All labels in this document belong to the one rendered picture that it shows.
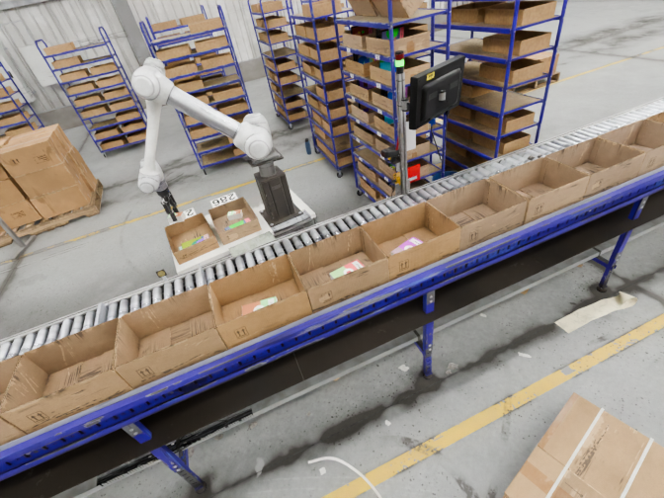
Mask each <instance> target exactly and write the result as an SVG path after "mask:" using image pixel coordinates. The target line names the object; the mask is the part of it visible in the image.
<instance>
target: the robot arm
mask: <svg viewBox="0 0 664 498"><path fill-rule="evenodd" d="M131 86H132V89H133V90H134V92H135V93H136V94H137V95H138V96H139V97H141V98H143V99H145V102H146V108H147V130H146V142H145V155H144V158H143V159H141V160H140V168H141V169H139V175H138V187H139V188H140V190H141V191H143V192H144V193H147V194H152V193H154V192H155V191H156V193H157V195H158V196H159V197H161V199H162V202H161V204H162V205H163V207H164V209H165V211H166V213H167V214H170V216H171V218H172V220H173V221H178V219H177V217H176V215H175V213H174V212H179V211H178V209H177V208H176V207H177V206H176V204H177V203H176V201H175V199H174V198H173V196H172V193H171V192H170V191H169V189H168V185H167V183H166V181H165V179H164V175H163V172H162V170H161V168H160V166H159V164H158V163H157V161H156V160H155V153H156V145H157V137H158V129H159V120H160V112H161V107H162V105H166V104H167V105H169V106H171V107H173V108H175V109H177V110H178V111H180V112H182V113H184V114H186V115H188V116H190V117H192V118H193V119H195V120H197V121H199V122H201V123H203V124H205V125H207V126H209V127H211V128H213V129H215V130H217V131H218V132H220V133H222V134H224V135H226V136H228V137H230V138H232V139H233V143H234V145H235V146H236V147H238V148H239V149H241V150H242V151H243V152H245V153H246V154H247V155H246V156H243V159H244V161H247V160H252V163H253V164H257V163H259V162H263V161H266V160H270V159H273V158H278V157H280V154H279V153H277V152H276V151H275V149H274V146H273V141H272V136H271V132H270V128H269V125H268V122H267V120H266V119H265V117H264V116H263V115H261V114H260V113H253V114H249V115H247V116H245V118H244V120H243V123H239V122H237V121H235V120H234V119H232V118H230V117H228V116H227V115H225V114H223V113H221V112H219V111H218V110H216V109H214V108H212V107H211V106H209V105H207V104H205V103H204V102H202V101H200V100H198V99H196V98H195V97H193V96H191V95H189V94H188V93H186V92H184V91H182V90H180V89H179V88H177V87H175V86H174V84H173V82H172V81H170V80H169V79H168V78H166V77H165V68H164V65H163V63H162V62H161V60H159V59H156V58H152V57H148V58H146V59H145V61H144V63H143V66H142V67H139V68H138V69H136V70H135V71H134V73H133V74H132V77H131ZM170 205H171V206H172V209H171V207H170ZM172 210H173V212H172Z"/></svg>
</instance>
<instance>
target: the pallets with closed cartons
mask: <svg viewBox="0 0 664 498"><path fill-rule="evenodd" d="M524 58H527V59H533V60H539V61H544V67H543V72H544V73H548V71H549V67H550V63H551V58H552V52H547V51H544V52H541V53H537V54H534V55H531V56H527V57H524ZM558 58H559V53H557V54H556V58H555V62H554V66H553V71H552V76H551V80H550V84H551V83H554V82H557V81H558V80H559V76H560V72H558V71H556V67H557V62H558ZM542 79H544V78H542ZM539 80H541V79H539ZM539 80H535V81H532V82H529V83H526V84H523V85H520V86H517V87H514V88H511V89H508V90H509V91H513V92H515V88H518V87H521V86H524V85H528V88H525V89H522V90H519V91H516V92H517V93H521V94H523V93H526V92H529V91H532V90H535V89H537V88H540V87H543V86H545V85H546V81H544V82H541V83H539V84H538V81H539ZM102 194H103V185H102V183H101V182H100V180H99V179H96V178H95V177H94V175H93V174H92V172H91V171H90V169H89V168H88V166H87V164H86V163H85V161H84V160H83V158H82V156H81V155H80V153H79V152H78V150H77V149H76V148H75V147H74V146H73V145H71V142H70V141H69V139H68V138H67V136H66V135H65V133H64V131H63V130H62V128H61V127H60V125H59V124H53V125H50V126H47V127H43V128H40V129H36V130H33V131H29V132H25V133H22V134H19V135H16V136H14V137H12V136H7V137H4V138H0V217H1V218H2V219H3V220H4V221H5V222H6V223H7V225H8V226H9V227H10V228H11V229H12V230H13V231H14V232H15V233H16V234H17V236H18V237H21V236H24V235H27V234H31V235H38V234H41V233H43V232H44V231H51V230H54V229H55V228H56V227H58V226H60V227H61V226H64V225H66V224H67V223H69V220H70V219H73V218H76V217H79V216H82V215H86V216H88V217H91V216H93V215H96V214H99V213H100V208H101V200H102ZM81 207H83V208H82V209H80V208H81ZM71 211H72V212H71ZM50 217H51V220H49V218H50ZM39 219H40V220H41V221H40V223H39V224H36V225H34V223H35V221H36V220H39ZM24 224H25V225H26V226H25V228H24V229H21V230H19V228H20V226H21V225H24ZM5 234H6V231H5V230H4V229H3V228H2V226H1V225H0V248H2V247H5V246H7V245H10V244H12V242H13V240H14V239H13V238H12V237H11V236H10V235H9V234H8V233H7V234H6V235H5Z"/></svg>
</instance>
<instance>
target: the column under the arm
mask: <svg viewBox="0 0 664 498"><path fill-rule="evenodd" d="M275 170H276V174H274V175H273V176H270V177H262V176H261V175H260V172H257V173H254V177H255V180H256V183H257V186H258V189H259V192H260V195H261V198H262V201H263V204H264V207H265V209H263V210H260V211H259V213H260V215H262V216H263V218H264V219H265V220H266V222H267V223H268V224H269V226H270V227H271V228H272V227H274V226H276V225H279V224H281V223H283V222H286V221H288V220H290V219H293V218H295V217H297V216H300V215H302V214H303V212H302V211H301V210H300V209H299V208H298V207H297V206H296V205H295V204H294V203H293V201H292V198H291V191H290V188H289V184H288V180H287V176H286V173H285V172H284V171H283V170H281V169H280V168H279V167H278V166H275Z"/></svg>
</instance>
